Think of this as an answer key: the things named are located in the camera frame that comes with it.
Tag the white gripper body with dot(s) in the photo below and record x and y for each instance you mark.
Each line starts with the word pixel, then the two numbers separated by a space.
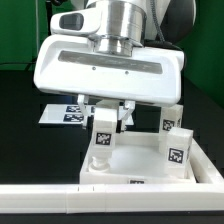
pixel 68 65

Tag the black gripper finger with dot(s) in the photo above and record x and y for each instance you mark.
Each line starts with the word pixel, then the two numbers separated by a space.
pixel 82 101
pixel 126 115

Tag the white square table top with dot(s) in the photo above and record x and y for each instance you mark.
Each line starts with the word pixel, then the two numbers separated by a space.
pixel 135 159

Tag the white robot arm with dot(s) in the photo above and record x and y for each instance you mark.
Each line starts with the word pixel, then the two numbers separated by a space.
pixel 117 49

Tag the white base tag plate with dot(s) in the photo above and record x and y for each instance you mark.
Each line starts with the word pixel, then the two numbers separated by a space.
pixel 65 114

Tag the white L-shaped obstacle fence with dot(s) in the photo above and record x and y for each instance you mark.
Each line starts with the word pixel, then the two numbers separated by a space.
pixel 205 195

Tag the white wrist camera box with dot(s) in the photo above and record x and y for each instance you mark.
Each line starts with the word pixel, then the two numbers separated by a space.
pixel 76 23

